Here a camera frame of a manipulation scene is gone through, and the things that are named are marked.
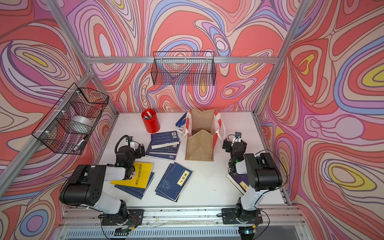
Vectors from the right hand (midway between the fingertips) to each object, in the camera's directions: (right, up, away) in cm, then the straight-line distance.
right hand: (233, 142), depth 96 cm
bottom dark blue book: (-42, -10, -3) cm, 43 cm away
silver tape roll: (-80, +11, -26) cm, 85 cm away
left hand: (-63, -2, -2) cm, 63 cm away
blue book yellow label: (-37, -20, -14) cm, 45 cm away
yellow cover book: (-57, -19, -12) cm, 61 cm away
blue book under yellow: (-58, -26, -16) cm, 65 cm away
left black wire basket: (-86, +11, -27) cm, 91 cm away
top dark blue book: (-46, +2, +3) cm, 46 cm away
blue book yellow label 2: (-46, -26, -16) cm, 55 cm away
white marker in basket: (-82, +2, -24) cm, 86 cm away
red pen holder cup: (-55, +14, +3) cm, 57 cm away
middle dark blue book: (-40, -5, 0) cm, 40 cm away
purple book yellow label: (0, -20, -16) cm, 26 cm away
